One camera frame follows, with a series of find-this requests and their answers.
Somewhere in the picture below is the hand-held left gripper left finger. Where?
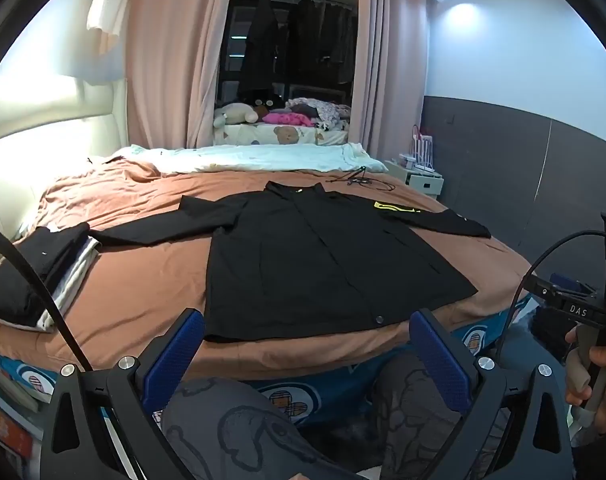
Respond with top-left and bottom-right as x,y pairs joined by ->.
40,307 -> 206,480

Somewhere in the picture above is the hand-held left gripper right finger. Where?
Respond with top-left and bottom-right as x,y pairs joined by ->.
409,308 -> 576,480

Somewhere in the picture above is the black jacket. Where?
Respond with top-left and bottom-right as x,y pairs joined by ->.
90,180 -> 492,343

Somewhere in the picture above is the stack of folded clothes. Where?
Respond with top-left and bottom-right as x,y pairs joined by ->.
0,222 -> 91,328

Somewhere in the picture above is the pile of floral clothes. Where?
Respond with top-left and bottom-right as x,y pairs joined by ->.
285,97 -> 352,133

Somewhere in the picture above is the row of dark hanging clothes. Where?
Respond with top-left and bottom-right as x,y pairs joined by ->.
285,0 -> 356,83

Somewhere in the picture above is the person's right leg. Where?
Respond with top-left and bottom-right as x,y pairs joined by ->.
370,347 -> 484,480

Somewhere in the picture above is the person's leg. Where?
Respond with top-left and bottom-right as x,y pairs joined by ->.
370,347 -> 484,480
160,377 -> 348,480

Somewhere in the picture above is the brown bed blanket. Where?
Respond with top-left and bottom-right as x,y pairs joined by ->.
0,157 -> 534,381

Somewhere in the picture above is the person's left leg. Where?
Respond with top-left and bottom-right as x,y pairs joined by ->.
160,377 -> 348,480

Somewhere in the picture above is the blue printed bed sheet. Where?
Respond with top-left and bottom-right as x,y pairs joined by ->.
0,290 -> 538,428

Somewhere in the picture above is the white folded garment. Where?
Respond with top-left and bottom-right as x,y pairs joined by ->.
33,237 -> 104,333

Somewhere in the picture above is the white nightstand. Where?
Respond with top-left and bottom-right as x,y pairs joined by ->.
385,157 -> 444,198

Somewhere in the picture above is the orange box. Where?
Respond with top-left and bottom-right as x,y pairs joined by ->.
0,395 -> 34,468

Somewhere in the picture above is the light green quilt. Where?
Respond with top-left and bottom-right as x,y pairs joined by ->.
90,142 -> 388,176

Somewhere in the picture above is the bear print bedding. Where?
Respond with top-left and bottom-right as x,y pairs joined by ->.
214,122 -> 351,147

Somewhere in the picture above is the beige plush toy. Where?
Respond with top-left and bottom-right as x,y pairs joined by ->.
213,102 -> 260,128

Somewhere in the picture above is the cream padded headboard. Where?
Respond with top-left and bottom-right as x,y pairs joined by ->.
0,75 -> 128,246

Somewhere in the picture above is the pink cloth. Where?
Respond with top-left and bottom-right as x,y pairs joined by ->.
262,111 -> 314,127

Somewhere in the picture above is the black plush toy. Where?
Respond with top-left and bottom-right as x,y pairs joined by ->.
248,92 -> 286,113

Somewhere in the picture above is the pink curtain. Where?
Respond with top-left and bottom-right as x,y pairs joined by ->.
125,0 -> 238,153
350,0 -> 431,161

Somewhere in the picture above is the dark hanging coat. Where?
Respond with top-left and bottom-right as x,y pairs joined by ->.
240,0 -> 284,103

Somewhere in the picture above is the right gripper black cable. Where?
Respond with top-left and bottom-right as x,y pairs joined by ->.
495,230 -> 606,361

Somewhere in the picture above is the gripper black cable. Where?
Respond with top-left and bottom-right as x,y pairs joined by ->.
495,230 -> 606,361
0,219 -> 92,373

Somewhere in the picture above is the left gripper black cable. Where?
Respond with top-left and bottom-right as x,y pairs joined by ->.
0,219 -> 92,373

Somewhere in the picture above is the thin black cable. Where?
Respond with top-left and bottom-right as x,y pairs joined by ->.
328,165 -> 396,192

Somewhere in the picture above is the pink wire rack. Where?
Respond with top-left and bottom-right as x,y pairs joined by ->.
410,125 -> 436,171

